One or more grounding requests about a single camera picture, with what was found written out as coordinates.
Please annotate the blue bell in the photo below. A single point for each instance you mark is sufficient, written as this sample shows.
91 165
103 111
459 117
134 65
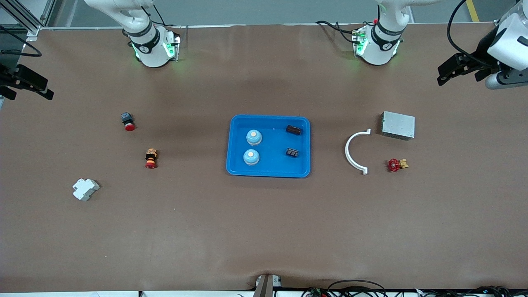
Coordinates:
254 137
251 157

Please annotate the white circuit breaker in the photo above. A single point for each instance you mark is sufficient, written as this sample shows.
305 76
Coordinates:
85 189

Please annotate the red emergency stop orange base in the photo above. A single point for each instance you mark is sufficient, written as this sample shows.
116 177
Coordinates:
151 159

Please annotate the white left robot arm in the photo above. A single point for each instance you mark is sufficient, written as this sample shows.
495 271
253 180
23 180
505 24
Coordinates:
383 45

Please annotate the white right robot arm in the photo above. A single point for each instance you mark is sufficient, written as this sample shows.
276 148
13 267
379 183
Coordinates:
148 45

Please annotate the dark printed electrolytic capacitor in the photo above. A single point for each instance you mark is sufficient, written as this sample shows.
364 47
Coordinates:
292 152

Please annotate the white curved plastic bracket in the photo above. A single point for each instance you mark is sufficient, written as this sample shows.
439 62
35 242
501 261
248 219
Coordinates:
347 152

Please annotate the brown cylindrical electrolytic capacitor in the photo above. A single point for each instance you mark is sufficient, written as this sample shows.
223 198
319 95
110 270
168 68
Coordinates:
293 130

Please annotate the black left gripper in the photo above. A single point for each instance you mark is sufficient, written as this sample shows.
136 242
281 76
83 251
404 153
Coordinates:
483 53

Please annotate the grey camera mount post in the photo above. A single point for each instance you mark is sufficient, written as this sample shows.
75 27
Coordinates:
266 286

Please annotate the red push button black base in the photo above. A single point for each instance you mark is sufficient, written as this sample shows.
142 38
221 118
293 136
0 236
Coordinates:
128 122

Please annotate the brass valve red handwheel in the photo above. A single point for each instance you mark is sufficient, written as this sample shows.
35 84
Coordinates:
394 165

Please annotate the perforated metal power supply box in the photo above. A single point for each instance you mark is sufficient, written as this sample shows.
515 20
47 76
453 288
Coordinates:
398 126

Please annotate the blue plastic tray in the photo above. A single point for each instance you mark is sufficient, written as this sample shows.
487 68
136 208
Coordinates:
274 169

